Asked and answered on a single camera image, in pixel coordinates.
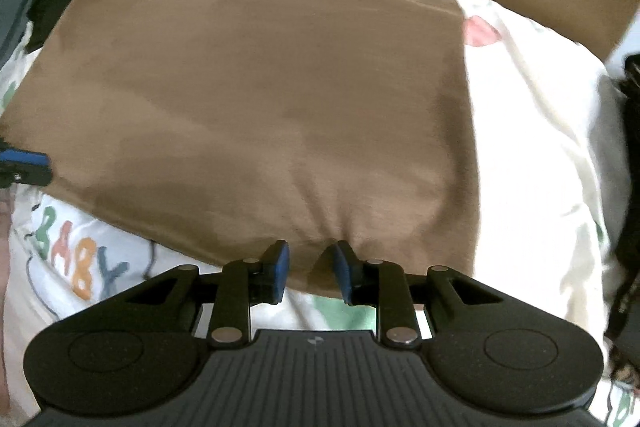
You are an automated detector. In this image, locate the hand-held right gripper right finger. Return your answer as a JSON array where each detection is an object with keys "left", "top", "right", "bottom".
[{"left": 327, "top": 241, "right": 503, "bottom": 349}]

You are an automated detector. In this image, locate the brown printed t-shirt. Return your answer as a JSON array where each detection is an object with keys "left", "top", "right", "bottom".
[{"left": 0, "top": 0, "right": 482, "bottom": 299}]

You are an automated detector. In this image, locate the white printed blanket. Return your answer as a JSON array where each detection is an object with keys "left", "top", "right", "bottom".
[{"left": 0, "top": 0, "right": 640, "bottom": 427}]

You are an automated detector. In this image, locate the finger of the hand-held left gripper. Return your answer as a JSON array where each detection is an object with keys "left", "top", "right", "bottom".
[{"left": 0, "top": 149, "right": 53, "bottom": 188}]

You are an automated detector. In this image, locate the black clothing pile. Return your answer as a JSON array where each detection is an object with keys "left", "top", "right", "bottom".
[{"left": 601, "top": 53, "right": 640, "bottom": 359}]

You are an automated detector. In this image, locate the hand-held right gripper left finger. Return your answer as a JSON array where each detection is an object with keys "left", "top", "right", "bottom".
[{"left": 122, "top": 241, "right": 291, "bottom": 349}]

